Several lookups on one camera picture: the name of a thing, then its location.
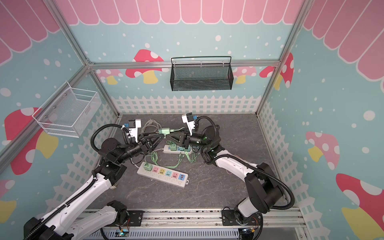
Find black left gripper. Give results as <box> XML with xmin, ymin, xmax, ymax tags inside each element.
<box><xmin>116</xmin><ymin>131</ymin><xmax>165</xmax><ymax>164</ymax></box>

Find green plug adapter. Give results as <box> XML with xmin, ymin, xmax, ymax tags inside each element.
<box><xmin>159</xmin><ymin>128</ymin><xmax>171</xmax><ymax>136</ymax></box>
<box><xmin>169</xmin><ymin>144</ymin><xmax>178</xmax><ymax>151</ymax></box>
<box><xmin>143</xmin><ymin>163</ymin><xmax>153</xmax><ymax>171</ymax></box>

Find small white blue power strip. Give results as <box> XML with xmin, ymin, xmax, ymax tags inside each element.
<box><xmin>163</xmin><ymin>145</ymin><xmax>193</xmax><ymax>155</ymax></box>

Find green charging cables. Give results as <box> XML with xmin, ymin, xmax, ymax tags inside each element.
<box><xmin>143</xmin><ymin>127</ymin><xmax>235</xmax><ymax>175</ymax></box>

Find large white colourful power strip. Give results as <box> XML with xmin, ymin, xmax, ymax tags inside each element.
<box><xmin>137</xmin><ymin>162</ymin><xmax>189</xmax><ymax>188</ymax></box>

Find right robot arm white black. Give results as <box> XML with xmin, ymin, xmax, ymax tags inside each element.
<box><xmin>165</xmin><ymin>113</ymin><xmax>295</xmax><ymax>240</ymax></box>

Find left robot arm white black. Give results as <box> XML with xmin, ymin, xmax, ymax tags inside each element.
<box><xmin>24</xmin><ymin>124</ymin><xmax>165</xmax><ymax>240</ymax></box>

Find white coiled power cord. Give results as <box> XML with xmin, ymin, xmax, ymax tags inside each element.
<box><xmin>128</xmin><ymin>119</ymin><xmax>163</xmax><ymax>169</ymax></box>

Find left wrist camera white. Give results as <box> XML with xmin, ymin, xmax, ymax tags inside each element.
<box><xmin>126</xmin><ymin>119</ymin><xmax>142</xmax><ymax>142</ymax></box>

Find black wire mesh basket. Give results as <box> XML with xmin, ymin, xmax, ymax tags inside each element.
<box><xmin>170</xmin><ymin>56</ymin><xmax>234</xmax><ymax>92</ymax></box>

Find white wire mesh basket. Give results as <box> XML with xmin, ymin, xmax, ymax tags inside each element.
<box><xmin>32</xmin><ymin>82</ymin><xmax>102</xmax><ymax>138</ymax></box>

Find grey slotted cable duct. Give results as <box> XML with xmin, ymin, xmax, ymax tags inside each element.
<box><xmin>104</xmin><ymin>228</ymin><xmax>239</xmax><ymax>240</ymax></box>

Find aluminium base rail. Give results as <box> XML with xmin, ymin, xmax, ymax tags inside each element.
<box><xmin>56</xmin><ymin>206</ymin><xmax>307</xmax><ymax>230</ymax></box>

